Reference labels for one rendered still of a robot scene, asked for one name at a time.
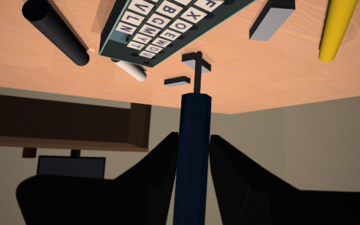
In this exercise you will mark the keyboard with white letter keys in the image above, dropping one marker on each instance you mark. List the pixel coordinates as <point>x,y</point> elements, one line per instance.
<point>147,32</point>

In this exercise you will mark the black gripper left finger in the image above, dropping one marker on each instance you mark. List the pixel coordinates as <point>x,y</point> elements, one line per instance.
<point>139,196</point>

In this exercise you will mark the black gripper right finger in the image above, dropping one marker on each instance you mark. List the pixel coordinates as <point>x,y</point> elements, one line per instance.
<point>248,194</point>

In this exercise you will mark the white cylinder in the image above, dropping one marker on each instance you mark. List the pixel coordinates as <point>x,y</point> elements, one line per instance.
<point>132,69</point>

